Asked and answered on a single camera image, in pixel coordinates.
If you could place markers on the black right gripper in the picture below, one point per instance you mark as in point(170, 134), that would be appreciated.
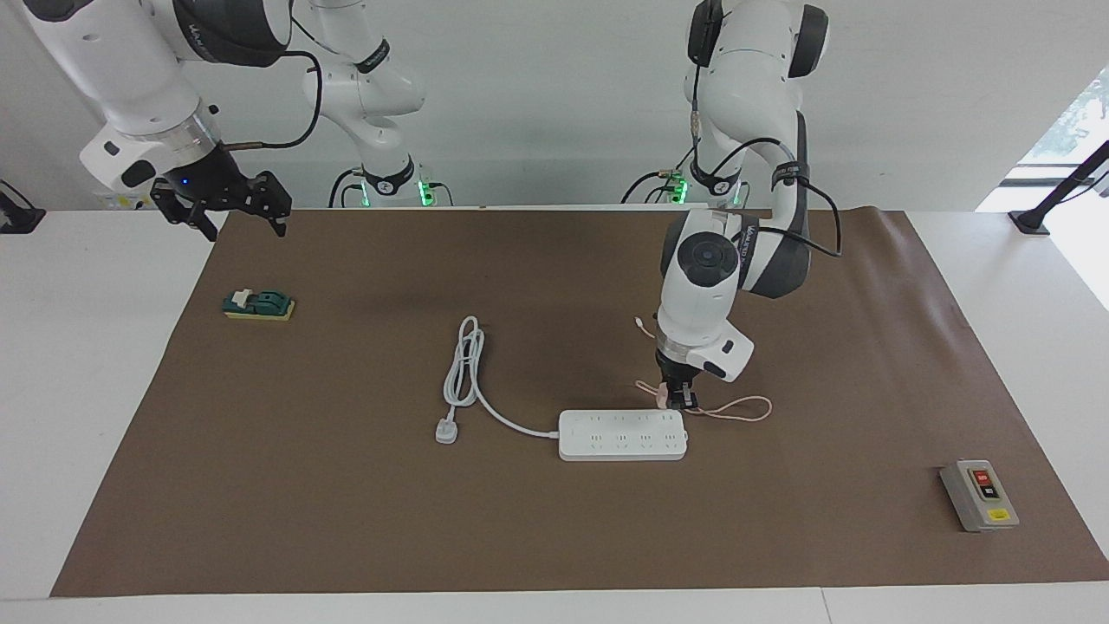
point(212, 178)

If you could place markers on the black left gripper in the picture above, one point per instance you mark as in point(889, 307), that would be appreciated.
point(677, 371)

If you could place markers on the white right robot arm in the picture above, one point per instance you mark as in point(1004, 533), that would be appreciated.
point(130, 69)

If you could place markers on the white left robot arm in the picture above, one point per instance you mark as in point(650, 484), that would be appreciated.
point(719, 286)

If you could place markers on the white power strip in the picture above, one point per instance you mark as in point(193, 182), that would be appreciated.
point(622, 435)

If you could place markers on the white box with yellow label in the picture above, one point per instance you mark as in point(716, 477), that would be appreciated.
point(121, 201)

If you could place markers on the black table clamp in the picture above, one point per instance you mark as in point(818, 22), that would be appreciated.
point(17, 217)

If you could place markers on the brown table mat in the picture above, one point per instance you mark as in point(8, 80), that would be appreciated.
point(433, 520)

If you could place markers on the grey on-off switch box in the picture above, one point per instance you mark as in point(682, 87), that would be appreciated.
point(979, 496)

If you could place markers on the black camera stand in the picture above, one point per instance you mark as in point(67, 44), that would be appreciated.
point(1061, 192)

